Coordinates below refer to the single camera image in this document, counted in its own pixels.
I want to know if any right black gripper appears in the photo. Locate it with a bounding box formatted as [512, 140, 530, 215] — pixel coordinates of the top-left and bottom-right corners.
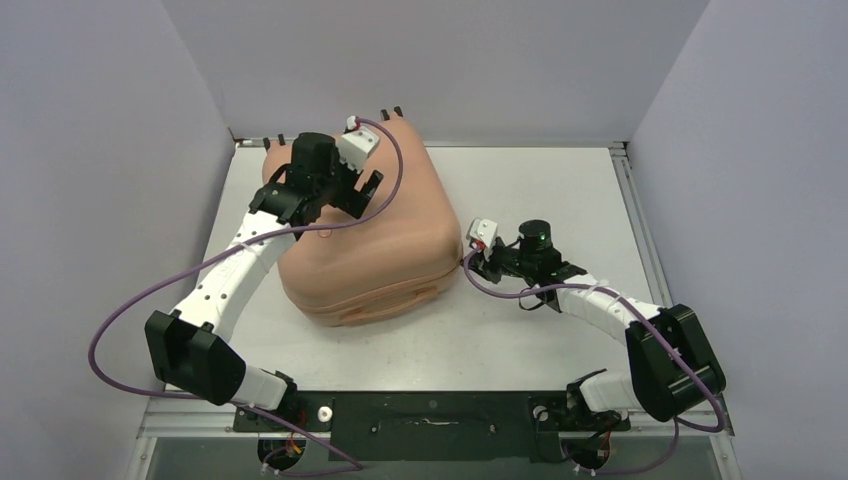
[464, 238, 537, 283]

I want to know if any pink hard-shell suitcase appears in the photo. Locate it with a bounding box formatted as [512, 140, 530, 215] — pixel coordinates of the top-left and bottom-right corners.
[277, 107, 462, 326]

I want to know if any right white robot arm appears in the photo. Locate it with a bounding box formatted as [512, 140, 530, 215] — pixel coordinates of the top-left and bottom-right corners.
[462, 218, 726, 433]

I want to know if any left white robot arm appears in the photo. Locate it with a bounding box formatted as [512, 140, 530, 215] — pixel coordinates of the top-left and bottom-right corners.
[144, 127, 383, 430]

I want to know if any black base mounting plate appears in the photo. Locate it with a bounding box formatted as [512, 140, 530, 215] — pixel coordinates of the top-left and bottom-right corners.
[231, 390, 632, 464]

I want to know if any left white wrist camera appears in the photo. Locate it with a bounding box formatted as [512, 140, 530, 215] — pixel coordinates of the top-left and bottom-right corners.
[336, 127, 380, 174]

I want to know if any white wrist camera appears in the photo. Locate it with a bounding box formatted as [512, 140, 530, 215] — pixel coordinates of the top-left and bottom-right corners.
[336, 127, 380, 174]
[466, 218, 498, 260]

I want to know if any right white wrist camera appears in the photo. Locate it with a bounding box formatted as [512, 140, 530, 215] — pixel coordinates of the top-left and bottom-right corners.
[466, 218, 498, 260]

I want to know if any aluminium frame rail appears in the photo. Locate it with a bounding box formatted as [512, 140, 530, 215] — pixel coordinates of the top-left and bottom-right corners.
[129, 391, 741, 479]

